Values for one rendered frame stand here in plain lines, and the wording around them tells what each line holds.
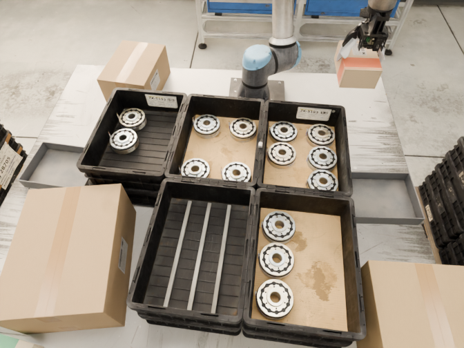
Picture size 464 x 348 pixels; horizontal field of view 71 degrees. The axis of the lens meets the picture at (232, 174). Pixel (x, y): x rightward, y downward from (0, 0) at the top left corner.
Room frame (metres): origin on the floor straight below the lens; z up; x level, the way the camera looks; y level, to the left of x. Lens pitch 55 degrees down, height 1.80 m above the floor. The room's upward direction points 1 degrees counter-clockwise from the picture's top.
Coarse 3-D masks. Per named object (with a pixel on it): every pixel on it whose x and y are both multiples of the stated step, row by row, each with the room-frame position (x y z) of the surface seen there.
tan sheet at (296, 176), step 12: (300, 132) 0.86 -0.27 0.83; (300, 144) 0.80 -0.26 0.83; (300, 156) 0.74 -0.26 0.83; (264, 168) 0.69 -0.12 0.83; (276, 168) 0.69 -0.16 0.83; (288, 168) 0.69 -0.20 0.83; (300, 168) 0.69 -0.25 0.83; (336, 168) 0.68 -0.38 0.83; (264, 180) 0.64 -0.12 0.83; (276, 180) 0.64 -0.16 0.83; (288, 180) 0.64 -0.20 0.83; (300, 180) 0.63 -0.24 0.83
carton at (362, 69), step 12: (360, 48) 0.98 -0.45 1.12; (348, 60) 0.91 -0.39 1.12; (360, 60) 0.91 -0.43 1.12; (372, 60) 0.91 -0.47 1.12; (336, 72) 0.94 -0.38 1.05; (348, 72) 0.87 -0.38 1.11; (360, 72) 0.86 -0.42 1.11; (372, 72) 0.86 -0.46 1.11; (348, 84) 0.87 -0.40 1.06; (360, 84) 0.86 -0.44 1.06; (372, 84) 0.86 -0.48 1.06
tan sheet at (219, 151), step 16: (192, 128) 0.89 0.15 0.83; (224, 128) 0.89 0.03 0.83; (256, 128) 0.88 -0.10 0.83; (192, 144) 0.81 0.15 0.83; (208, 144) 0.81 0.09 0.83; (224, 144) 0.81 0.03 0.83; (240, 144) 0.80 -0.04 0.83; (208, 160) 0.73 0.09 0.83; (224, 160) 0.73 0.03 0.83; (240, 160) 0.73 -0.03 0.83
